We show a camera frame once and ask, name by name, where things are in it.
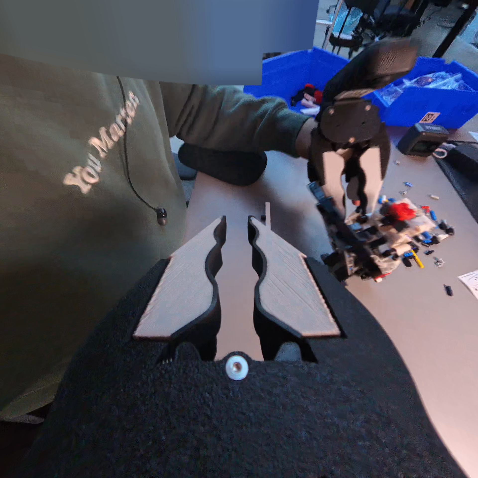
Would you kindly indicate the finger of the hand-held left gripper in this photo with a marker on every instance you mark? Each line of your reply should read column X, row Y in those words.
column 377, row 172
column 332, row 175

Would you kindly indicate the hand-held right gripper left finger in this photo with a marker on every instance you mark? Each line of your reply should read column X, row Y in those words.
column 179, row 295

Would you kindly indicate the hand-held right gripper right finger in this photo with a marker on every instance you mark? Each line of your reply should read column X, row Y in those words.
column 299, row 295

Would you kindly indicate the brick-built truck model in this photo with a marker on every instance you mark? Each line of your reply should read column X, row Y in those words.
column 366, row 239

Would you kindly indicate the white holed beam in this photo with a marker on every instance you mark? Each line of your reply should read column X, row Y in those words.
column 267, row 213

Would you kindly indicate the pile of small brick pieces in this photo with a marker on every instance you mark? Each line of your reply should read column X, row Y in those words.
column 437, row 261

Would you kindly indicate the small black device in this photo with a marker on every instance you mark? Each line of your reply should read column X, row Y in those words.
column 422, row 140

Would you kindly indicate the blue storage bin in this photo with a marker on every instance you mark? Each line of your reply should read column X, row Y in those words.
column 441, row 97
column 291, row 71

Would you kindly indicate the black clothing toggle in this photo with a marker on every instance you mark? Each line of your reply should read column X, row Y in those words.
column 161, row 217

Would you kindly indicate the black office chair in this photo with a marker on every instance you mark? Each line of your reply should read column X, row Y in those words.
column 366, row 22

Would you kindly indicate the person's torso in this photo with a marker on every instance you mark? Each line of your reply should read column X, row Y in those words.
column 60, row 224

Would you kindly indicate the sticker sheet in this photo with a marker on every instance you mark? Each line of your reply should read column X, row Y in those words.
column 470, row 284

